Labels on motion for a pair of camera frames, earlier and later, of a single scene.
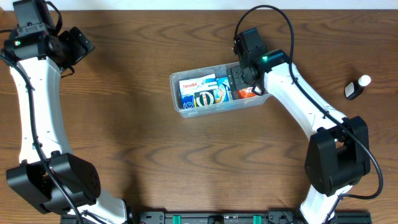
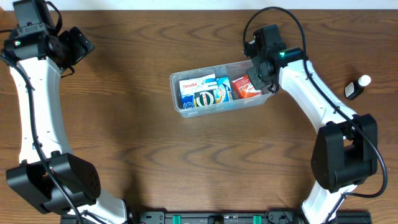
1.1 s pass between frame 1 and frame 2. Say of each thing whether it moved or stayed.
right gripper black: moved
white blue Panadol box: stayed
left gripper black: stayed
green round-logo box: stayed
